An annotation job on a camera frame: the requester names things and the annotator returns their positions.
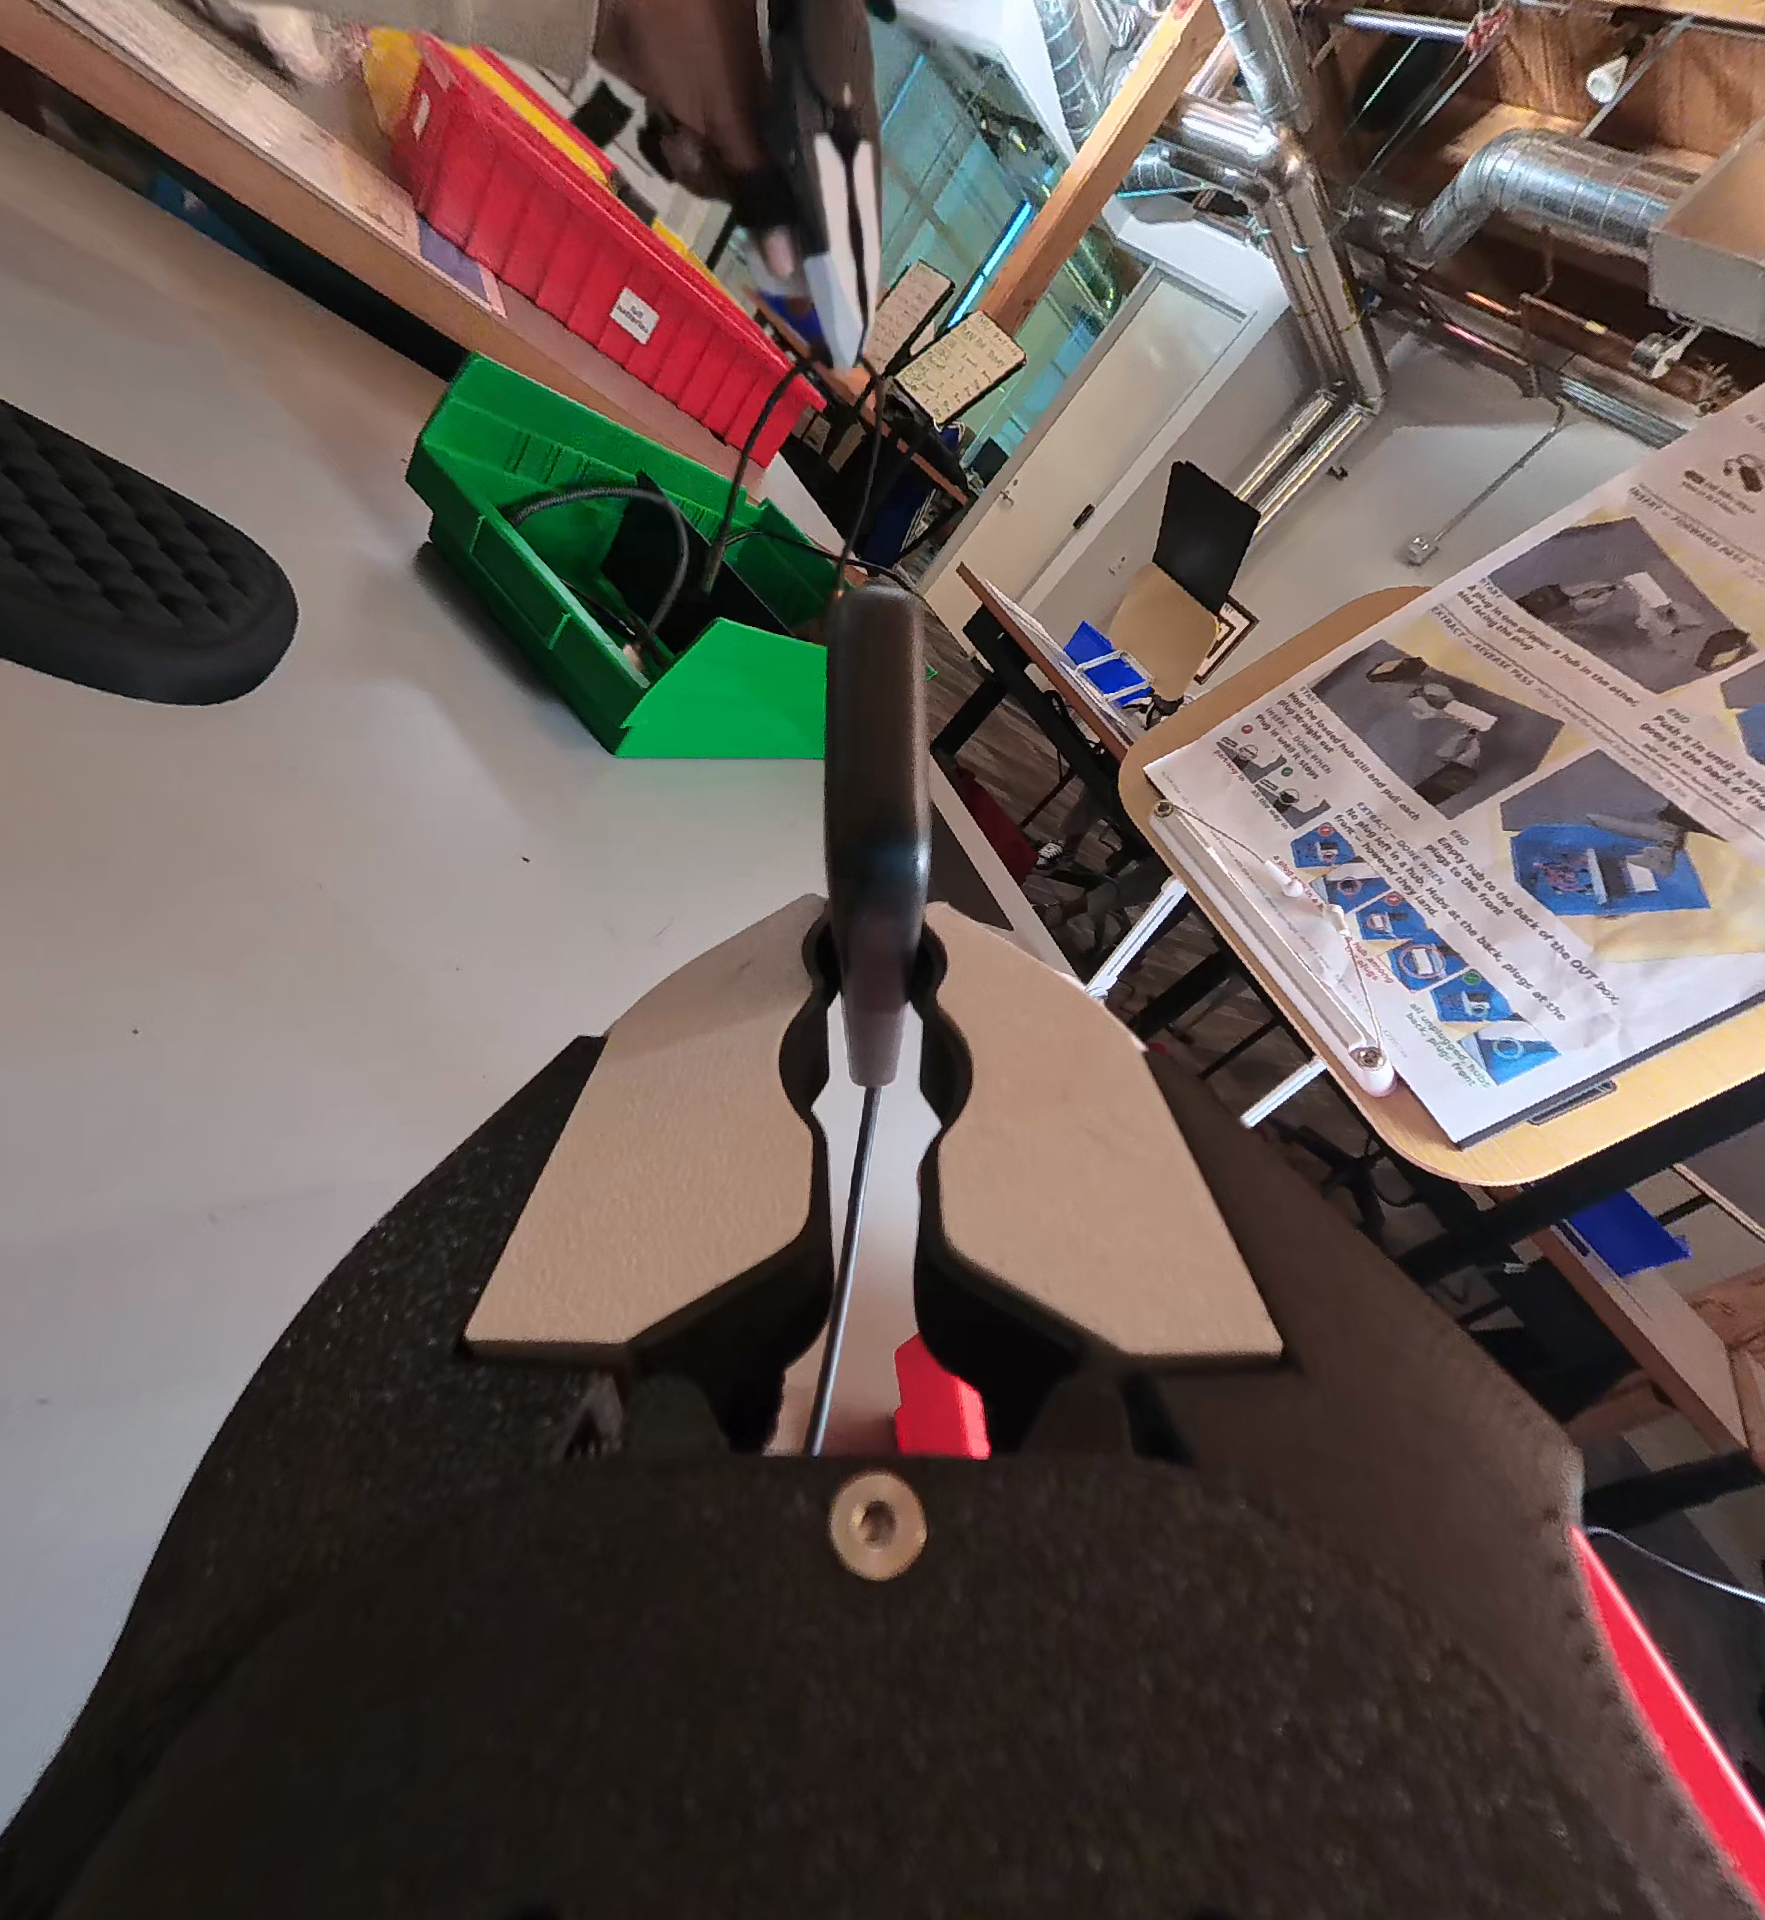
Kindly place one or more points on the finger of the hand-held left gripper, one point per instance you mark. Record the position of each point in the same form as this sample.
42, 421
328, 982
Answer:
867, 211
830, 257

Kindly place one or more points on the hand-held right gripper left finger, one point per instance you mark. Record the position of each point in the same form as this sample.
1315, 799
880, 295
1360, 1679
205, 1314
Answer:
672, 1169

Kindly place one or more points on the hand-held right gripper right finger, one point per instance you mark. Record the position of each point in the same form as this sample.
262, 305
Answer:
1107, 1184

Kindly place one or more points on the red plastic bin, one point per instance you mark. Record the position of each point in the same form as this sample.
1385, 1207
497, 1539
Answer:
942, 1410

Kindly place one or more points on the green plastic bin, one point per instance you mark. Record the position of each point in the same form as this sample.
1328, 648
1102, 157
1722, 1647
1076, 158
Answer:
716, 698

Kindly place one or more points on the slim black usb hub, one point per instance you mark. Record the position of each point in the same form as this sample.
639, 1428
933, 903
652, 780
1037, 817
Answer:
879, 751

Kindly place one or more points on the person's left forearm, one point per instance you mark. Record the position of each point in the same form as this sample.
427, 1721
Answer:
446, 31

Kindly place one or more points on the person's left hand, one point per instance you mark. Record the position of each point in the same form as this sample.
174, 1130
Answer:
672, 76

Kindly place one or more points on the background document board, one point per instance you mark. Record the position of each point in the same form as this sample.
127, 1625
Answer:
964, 367
904, 316

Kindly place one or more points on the wooden support column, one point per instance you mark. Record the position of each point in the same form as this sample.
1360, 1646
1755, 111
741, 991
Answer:
1107, 149

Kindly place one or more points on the long red storage bin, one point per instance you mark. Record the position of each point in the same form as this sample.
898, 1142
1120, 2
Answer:
581, 242

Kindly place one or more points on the black bin divider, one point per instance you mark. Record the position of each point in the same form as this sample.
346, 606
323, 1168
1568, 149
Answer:
658, 550

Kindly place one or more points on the yellow storage bin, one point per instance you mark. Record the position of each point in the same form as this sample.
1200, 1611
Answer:
384, 76

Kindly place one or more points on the background black board stand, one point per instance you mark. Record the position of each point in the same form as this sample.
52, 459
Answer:
1204, 535

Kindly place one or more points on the white document stand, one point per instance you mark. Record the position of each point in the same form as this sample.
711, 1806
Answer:
1570, 1142

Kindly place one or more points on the blue plastic bin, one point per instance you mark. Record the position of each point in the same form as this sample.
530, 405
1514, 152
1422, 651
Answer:
1140, 677
1083, 655

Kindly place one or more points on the printed instruction sheet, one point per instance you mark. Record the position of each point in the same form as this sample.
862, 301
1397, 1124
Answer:
1496, 839

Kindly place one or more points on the black wrist rest pad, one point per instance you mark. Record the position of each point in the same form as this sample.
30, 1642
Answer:
73, 556

